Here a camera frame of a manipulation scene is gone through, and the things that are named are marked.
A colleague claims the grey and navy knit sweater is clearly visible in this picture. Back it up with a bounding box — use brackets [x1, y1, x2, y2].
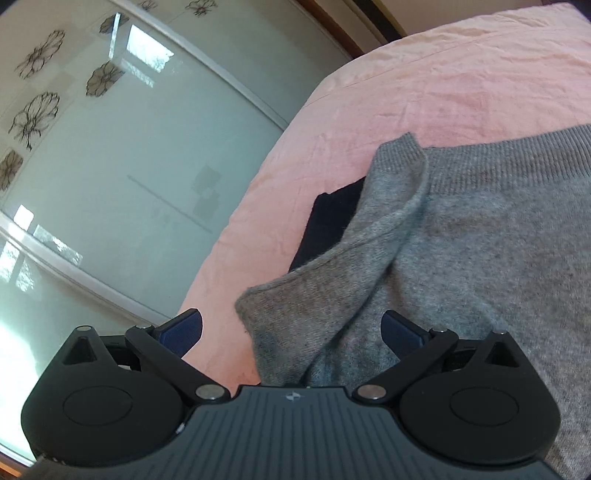
[235, 125, 590, 479]

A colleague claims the pink bed sheet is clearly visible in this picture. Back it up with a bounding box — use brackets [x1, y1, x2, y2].
[183, 3, 590, 388]

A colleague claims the brown wooden wardrobe frame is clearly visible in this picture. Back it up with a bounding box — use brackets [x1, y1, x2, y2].
[294, 0, 408, 59]

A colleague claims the glass wardrobe sliding door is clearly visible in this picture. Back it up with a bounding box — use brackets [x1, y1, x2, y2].
[1, 1, 349, 464]

